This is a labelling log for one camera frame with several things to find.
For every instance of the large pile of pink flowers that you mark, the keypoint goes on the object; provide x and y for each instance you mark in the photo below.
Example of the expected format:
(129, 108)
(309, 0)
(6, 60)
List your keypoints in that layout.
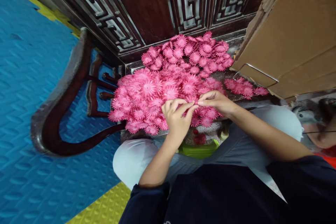
(168, 82)

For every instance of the blue foam floor mat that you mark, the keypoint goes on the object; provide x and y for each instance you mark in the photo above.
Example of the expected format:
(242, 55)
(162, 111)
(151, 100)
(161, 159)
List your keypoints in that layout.
(29, 108)

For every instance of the person's legs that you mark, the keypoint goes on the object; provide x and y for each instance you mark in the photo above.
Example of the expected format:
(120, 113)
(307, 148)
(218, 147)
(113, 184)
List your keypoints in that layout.
(244, 145)

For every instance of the green plastic stool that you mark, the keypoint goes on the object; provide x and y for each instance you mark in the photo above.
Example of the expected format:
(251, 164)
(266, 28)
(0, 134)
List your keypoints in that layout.
(198, 150)

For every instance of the dark carved wooden chair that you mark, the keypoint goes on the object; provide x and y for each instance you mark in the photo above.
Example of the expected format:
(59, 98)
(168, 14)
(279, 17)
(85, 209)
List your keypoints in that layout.
(147, 6)

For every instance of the dark red fabric flowers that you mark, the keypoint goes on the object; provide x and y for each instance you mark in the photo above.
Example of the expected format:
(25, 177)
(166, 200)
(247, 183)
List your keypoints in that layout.
(199, 138)

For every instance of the person's body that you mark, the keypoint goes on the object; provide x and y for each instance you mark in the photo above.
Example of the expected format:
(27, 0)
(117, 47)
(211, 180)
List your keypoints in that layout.
(236, 195)

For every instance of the person's right hand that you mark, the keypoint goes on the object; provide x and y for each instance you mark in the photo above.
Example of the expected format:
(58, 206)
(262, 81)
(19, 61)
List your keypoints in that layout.
(219, 103)

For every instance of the small heap of pink flowers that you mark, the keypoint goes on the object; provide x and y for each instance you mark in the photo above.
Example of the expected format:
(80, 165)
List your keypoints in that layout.
(242, 87)

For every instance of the brown cardboard box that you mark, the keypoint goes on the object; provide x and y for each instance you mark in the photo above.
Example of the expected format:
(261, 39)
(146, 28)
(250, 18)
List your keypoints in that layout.
(294, 37)

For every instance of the single pink fabric flower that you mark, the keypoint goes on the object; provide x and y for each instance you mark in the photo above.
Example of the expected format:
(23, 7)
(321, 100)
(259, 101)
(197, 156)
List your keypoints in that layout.
(194, 103)

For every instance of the person's left hand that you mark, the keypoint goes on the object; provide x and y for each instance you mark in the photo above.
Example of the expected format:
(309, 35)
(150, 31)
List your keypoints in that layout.
(176, 120)

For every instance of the yellow foam floor mat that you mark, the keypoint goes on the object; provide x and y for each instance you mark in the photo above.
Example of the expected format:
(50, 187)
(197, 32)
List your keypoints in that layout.
(105, 205)

